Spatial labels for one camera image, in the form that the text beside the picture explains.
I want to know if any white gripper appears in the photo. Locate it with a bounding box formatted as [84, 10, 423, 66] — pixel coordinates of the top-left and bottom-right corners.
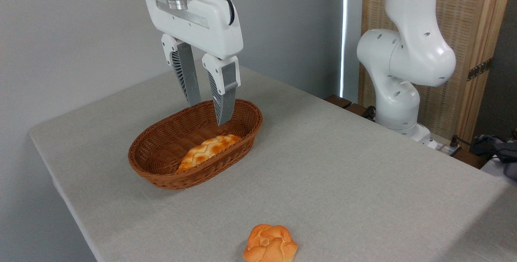
[143, 0, 244, 126]

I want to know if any round knotted bread roll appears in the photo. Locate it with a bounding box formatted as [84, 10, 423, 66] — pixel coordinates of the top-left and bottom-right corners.
[243, 224, 298, 262]

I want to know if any long braided bread loaf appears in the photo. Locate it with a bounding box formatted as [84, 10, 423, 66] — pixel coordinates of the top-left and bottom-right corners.
[176, 134, 242, 173]

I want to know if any brown wicker oval basket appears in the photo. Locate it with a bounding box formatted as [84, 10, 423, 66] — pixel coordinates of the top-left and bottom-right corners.
[128, 99, 263, 190]

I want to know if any grey tablecloth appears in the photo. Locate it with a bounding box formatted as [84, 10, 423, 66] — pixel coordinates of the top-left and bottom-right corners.
[29, 60, 517, 262]

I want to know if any wooden rattan screen panel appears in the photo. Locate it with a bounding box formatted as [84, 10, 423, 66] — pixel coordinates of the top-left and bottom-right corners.
[358, 0, 515, 145]

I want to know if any metal door hinge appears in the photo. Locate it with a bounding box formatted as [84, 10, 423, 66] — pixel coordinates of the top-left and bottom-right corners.
[467, 58, 493, 82]

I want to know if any dark fabric bag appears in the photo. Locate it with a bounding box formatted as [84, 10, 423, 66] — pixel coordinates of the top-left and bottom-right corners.
[473, 134, 517, 181]

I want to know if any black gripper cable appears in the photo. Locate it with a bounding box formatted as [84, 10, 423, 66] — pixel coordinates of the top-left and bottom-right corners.
[196, 0, 235, 26]

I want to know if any black plug with cable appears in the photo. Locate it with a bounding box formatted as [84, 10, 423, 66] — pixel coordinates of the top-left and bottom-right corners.
[449, 135, 485, 157]

